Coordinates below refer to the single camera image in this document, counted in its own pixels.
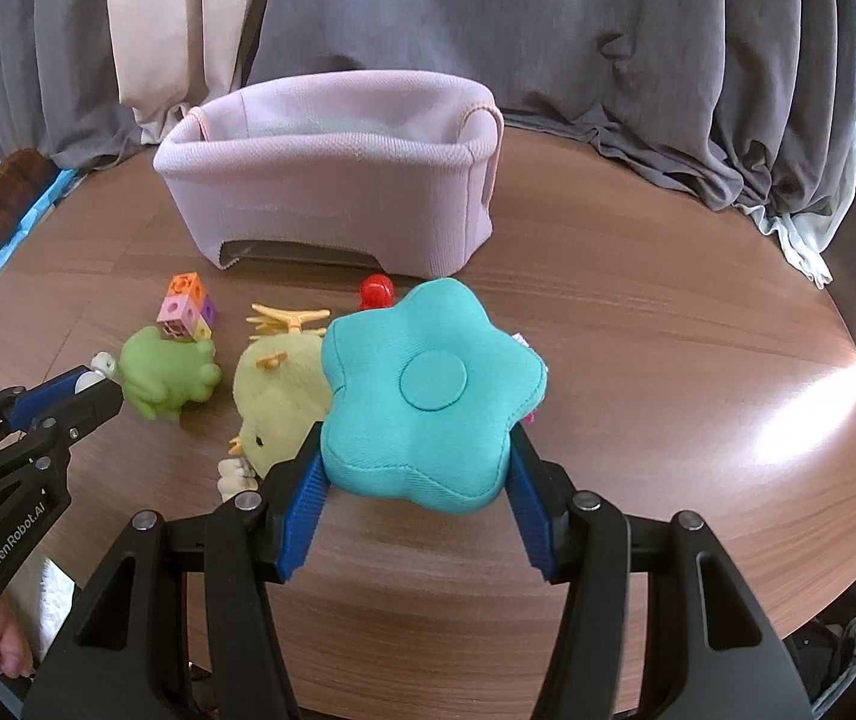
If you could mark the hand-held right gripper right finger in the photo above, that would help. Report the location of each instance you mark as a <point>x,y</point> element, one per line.
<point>536,517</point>

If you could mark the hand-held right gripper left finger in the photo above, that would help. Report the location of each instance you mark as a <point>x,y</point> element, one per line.
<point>306,510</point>

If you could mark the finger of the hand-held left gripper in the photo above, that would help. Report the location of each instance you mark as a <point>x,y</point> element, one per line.
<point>41,397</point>
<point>90,409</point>

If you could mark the small white toy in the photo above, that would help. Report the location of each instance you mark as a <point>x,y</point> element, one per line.
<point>102,364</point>

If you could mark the cream figure toy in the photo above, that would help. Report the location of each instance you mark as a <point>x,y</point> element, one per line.
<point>236,478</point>

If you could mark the green frog toy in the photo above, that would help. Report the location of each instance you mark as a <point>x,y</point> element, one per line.
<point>161,371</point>

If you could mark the yellow chick plush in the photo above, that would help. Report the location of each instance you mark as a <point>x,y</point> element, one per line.
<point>278,397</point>

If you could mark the colourful building block stack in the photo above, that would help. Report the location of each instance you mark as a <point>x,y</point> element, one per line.
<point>176,311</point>

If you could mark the teal star cushion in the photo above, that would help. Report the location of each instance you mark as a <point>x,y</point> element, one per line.
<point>428,382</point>

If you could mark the yellow antler hair clip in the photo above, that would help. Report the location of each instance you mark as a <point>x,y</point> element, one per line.
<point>285,319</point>

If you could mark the red figure toy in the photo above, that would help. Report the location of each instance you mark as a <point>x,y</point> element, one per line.
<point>377,291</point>

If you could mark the pink fabric basket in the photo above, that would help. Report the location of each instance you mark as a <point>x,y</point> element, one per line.
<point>323,187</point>

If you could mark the person's left hand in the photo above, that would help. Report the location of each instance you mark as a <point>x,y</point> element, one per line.
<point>8,637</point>

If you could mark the white fluffy rug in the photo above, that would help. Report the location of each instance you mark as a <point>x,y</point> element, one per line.
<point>53,592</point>

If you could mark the light blue plastic strip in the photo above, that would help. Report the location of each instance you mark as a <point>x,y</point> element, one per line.
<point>30,217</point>

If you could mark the dark cloth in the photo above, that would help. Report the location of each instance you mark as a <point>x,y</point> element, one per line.
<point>840,615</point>

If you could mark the grey curtain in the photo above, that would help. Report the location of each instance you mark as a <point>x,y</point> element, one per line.
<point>548,30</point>
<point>38,75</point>

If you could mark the white sheer curtain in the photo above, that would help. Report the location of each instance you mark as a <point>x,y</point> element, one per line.
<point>799,244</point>

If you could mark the beige curtain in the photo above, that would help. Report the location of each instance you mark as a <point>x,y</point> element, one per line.
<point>173,30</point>

